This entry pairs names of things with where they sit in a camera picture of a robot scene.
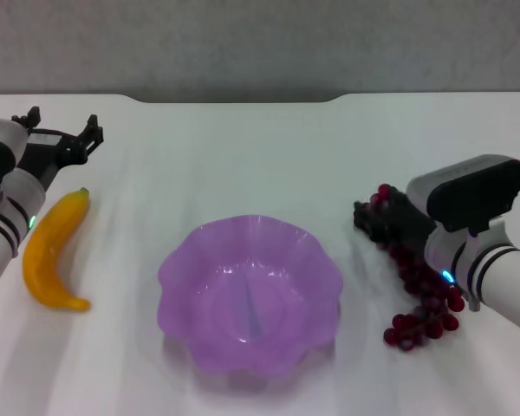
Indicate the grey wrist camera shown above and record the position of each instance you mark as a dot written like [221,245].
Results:
[472,190]
[2,132]

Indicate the yellow plastic banana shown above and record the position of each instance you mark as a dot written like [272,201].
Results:
[43,251]

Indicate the red grape bunch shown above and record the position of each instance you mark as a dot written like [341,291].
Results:
[420,286]

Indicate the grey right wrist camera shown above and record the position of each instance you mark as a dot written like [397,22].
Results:
[472,190]

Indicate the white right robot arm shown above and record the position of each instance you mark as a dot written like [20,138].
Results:
[502,273]

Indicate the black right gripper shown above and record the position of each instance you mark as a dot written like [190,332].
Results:
[411,225]

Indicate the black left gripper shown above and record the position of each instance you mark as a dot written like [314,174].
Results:
[43,151]

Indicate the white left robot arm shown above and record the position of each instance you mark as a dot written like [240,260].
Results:
[0,242]

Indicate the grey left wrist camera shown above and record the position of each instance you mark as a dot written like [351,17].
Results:
[2,132]

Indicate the purple wavy plastic bowl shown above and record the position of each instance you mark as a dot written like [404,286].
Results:
[225,303]

